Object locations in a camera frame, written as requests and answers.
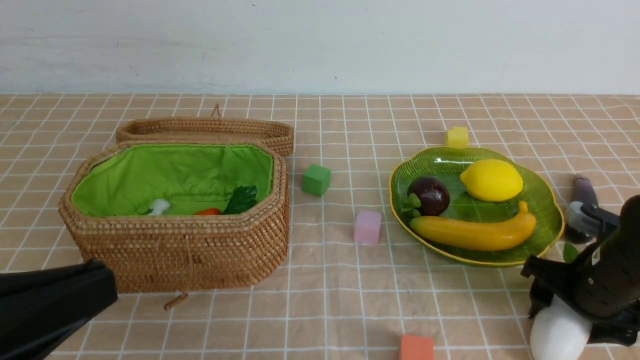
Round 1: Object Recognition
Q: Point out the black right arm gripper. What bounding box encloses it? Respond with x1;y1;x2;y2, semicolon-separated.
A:
521;244;640;347

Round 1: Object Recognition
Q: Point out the white toy radish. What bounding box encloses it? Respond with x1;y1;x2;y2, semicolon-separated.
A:
529;278;594;360

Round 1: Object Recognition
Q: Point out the dark purple toy eggplant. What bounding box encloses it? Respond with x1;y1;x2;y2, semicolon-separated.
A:
564;173;598;245

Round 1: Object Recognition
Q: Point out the yellow toy banana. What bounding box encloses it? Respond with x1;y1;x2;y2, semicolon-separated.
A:
409;201;537;252

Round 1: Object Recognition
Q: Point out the yellow toy lemon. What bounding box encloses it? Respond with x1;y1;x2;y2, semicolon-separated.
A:
459;158;524;202

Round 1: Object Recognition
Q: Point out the dark purple toy mangosteen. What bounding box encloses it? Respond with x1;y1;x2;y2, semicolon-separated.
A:
400;176;450;217

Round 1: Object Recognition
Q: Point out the orange toy carrot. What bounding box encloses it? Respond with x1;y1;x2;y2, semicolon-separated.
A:
193;185;259;216

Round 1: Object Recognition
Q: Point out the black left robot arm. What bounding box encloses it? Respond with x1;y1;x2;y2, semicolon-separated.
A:
0;260;118;360

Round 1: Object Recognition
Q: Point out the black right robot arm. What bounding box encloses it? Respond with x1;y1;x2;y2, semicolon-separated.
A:
521;195;640;347

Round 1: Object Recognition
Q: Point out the green glass leaf plate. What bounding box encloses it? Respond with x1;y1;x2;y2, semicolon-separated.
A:
388;146;565;267

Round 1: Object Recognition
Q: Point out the orange foam cube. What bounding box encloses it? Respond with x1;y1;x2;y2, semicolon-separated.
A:
397;333;435;360

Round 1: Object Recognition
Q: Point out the yellow foam cube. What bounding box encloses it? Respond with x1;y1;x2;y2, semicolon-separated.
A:
445;126;469;149

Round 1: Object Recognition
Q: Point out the pink foam cube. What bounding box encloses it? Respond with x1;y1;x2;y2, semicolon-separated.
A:
353;210;382;245

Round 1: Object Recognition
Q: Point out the checkered beige tablecloth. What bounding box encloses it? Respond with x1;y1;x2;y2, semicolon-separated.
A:
0;93;640;360

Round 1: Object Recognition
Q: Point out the green foam cube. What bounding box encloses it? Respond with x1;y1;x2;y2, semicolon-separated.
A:
301;164;332;198

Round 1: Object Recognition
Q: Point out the woven rattan basket lid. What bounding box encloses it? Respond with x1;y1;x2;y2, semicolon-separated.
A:
115;105;295;157

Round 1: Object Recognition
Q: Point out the woven rattan basket green lining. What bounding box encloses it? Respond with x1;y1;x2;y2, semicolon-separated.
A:
58;140;290;294

